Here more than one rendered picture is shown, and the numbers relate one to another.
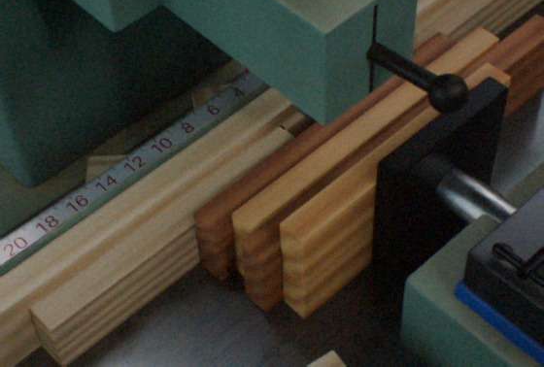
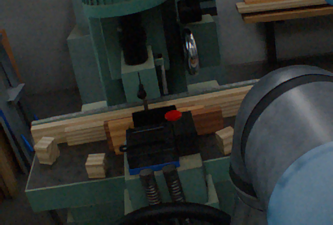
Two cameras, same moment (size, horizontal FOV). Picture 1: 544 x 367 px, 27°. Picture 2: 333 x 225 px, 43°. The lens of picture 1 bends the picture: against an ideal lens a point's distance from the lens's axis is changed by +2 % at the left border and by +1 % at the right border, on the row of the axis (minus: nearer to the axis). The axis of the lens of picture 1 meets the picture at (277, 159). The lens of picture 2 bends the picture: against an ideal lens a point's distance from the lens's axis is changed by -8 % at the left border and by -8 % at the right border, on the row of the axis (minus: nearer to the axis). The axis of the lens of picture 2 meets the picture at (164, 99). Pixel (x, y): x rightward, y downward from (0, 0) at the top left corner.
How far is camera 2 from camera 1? 0.67 m
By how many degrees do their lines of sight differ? 39
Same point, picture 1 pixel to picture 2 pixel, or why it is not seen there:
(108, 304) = (79, 134)
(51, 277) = (71, 122)
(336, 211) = (120, 122)
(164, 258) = (95, 131)
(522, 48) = (207, 110)
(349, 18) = (129, 72)
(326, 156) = not seen: hidden behind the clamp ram
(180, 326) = (93, 147)
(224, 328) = (100, 151)
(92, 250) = (81, 121)
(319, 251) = (115, 132)
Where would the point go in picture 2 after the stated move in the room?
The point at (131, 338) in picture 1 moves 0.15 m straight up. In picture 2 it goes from (83, 146) to (66, 88)
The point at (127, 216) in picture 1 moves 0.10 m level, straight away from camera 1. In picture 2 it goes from (92, 118) to (112, 97)
